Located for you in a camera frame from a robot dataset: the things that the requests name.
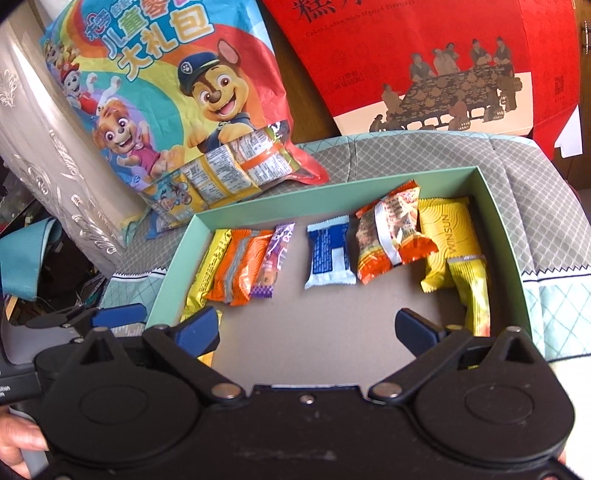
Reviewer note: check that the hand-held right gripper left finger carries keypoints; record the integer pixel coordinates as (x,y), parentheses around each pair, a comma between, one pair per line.
(196,328)

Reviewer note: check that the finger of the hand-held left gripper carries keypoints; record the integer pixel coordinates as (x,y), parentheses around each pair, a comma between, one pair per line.
(120,315)

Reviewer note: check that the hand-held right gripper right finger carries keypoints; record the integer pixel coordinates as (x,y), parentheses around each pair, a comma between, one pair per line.
(413,330)

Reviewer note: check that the long yellow snack packet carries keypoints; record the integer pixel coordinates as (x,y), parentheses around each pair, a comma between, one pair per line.
(472,293)
(210,270)

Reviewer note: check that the green cardboard box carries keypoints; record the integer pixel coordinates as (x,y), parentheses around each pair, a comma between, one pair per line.
(323,323)

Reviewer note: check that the orange noodle snack packet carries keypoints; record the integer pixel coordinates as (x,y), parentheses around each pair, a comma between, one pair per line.
(392,235)

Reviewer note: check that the purple snack packet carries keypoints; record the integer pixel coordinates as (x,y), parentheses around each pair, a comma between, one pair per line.
(274,261)

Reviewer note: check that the large yellow snack packet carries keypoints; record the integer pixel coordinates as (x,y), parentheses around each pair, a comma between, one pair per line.
(445,230)

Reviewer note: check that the blue white snack packet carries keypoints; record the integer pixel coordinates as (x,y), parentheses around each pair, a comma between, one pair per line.
(330,254)

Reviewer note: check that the person's left hand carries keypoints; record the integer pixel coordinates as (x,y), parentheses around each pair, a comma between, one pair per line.
(18,438)

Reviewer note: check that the small blue packet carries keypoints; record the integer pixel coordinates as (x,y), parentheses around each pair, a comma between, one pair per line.
(159,226)

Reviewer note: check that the embroidered beige curtain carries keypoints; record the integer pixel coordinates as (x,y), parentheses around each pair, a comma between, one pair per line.
(55,161)

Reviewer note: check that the cartoon dog snack bag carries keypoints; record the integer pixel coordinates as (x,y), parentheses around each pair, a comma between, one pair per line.
(161,92)

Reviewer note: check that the red gift box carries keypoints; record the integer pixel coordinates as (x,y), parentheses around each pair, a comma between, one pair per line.
(415,60)

